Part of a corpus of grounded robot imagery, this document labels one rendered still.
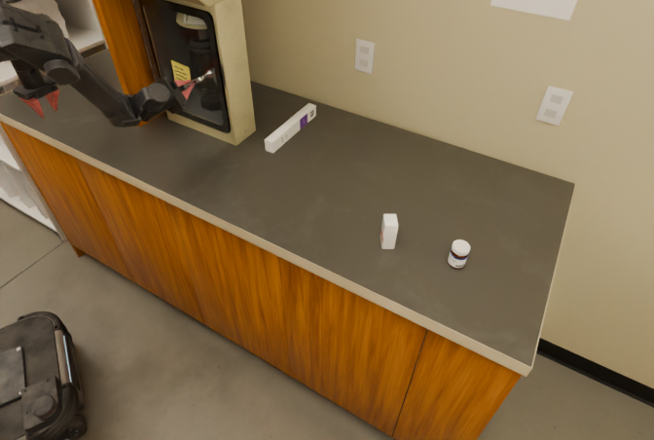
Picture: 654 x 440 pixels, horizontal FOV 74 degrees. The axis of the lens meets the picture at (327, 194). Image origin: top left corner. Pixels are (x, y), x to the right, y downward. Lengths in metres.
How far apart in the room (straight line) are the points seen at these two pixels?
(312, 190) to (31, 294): 1.70
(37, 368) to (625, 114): 2.14
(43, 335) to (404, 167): 1.55
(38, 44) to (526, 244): 1.19
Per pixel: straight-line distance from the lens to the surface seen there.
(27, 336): 2.15
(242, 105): 1.50
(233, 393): 2.01
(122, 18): 1.60
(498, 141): 1.57
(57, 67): 0.94
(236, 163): 1.45
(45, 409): 1.85
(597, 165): 1.58
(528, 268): 1.25
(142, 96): 1.26
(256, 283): 1.47
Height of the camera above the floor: 1.83
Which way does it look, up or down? 42 degrees down
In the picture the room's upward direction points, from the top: 1 degrees clockwise
